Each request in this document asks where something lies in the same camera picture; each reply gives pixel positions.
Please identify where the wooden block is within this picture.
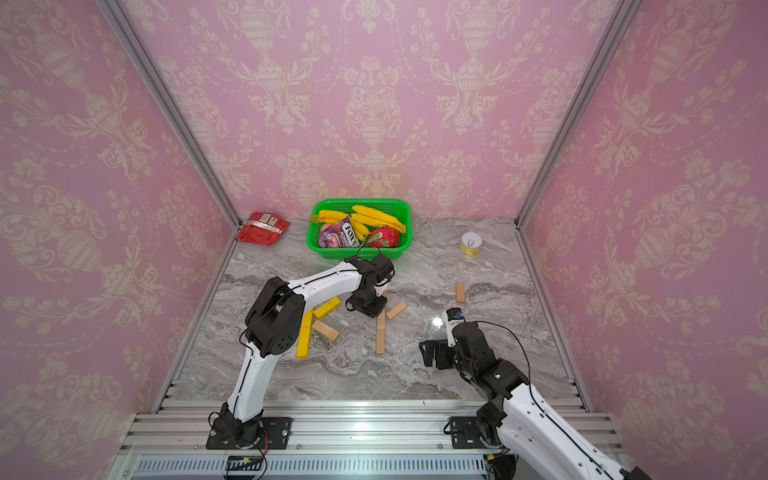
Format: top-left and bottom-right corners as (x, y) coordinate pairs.
(312, 320), (339, 342)
(386, 301), (408, 320)

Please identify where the wooden block two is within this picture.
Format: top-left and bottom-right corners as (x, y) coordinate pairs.
(376, 311), (387, 331)

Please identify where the wooden block three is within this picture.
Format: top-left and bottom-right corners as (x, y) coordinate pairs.
(376, 329), (386, 355)

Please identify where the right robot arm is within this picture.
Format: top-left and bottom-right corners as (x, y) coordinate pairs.
(419, 319), (649, 479)

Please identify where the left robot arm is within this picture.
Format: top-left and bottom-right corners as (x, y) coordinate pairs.
(206, 254), (395, 451)

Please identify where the red dragon fruit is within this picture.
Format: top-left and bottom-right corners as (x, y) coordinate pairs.
(364, 226), (401, 249)

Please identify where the purple snack packet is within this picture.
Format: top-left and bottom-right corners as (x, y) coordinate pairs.
(318, 218), (360, 249)

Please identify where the right banana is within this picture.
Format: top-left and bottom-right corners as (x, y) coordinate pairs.
(351, 205), (407, 233)

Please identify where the banana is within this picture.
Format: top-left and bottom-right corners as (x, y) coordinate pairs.
(351, 205), (407, 233)
(311, 210), (370, 240)

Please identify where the green plastic basket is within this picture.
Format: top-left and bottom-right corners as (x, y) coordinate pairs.
(306, 198), (414, 259)

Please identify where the wooden block right four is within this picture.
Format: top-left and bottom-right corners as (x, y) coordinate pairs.
(456, 282), (466, 303)

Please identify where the left banana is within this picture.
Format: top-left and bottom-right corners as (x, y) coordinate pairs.
(311, 210), (370, 240)

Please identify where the red snack bag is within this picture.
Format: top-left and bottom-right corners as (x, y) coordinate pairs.
(236, 212), (290, 246)

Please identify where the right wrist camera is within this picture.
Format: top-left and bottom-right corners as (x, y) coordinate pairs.
(443, 307), (465, 348)

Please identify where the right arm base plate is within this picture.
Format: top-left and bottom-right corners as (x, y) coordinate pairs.
(443, 416), (507, 451)

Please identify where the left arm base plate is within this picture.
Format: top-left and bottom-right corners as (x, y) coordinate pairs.
(205, 417), (293, 451)

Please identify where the right frame post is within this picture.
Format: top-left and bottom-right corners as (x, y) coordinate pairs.
(516, 0), (641, 231)

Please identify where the frame post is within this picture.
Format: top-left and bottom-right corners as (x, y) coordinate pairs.
(96, 0), (241, 229)
(516, 0), (641, 231)

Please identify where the left frame post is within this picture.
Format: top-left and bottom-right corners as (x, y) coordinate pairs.
(96, 0), (241, 229)

